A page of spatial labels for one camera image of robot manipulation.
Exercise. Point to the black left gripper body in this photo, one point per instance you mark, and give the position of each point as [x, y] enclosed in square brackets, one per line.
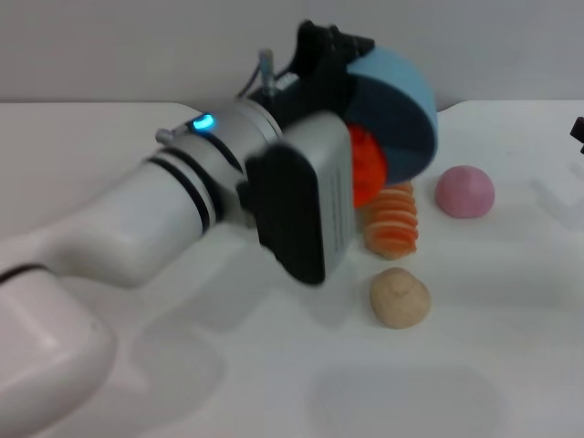
[315, 86]

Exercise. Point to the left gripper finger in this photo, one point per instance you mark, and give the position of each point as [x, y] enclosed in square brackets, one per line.
[356, 44]

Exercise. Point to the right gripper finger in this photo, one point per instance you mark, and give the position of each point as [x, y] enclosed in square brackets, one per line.
[580, 132]

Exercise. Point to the blue bowl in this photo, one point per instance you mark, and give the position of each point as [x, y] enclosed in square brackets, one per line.
[397, 114]

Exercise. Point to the orange toy fruit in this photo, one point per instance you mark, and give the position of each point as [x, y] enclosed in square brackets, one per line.
[367, 169]

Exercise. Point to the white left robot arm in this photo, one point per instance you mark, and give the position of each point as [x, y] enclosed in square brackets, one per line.
[114, 237]

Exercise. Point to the pink toy bun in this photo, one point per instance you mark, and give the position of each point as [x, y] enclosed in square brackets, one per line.
[465, 194]

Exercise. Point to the orange striped toy bread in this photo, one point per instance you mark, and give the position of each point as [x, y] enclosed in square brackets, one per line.
[394, 223]

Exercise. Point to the beige toy bun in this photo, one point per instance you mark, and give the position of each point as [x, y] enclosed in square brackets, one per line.
[401, 301]

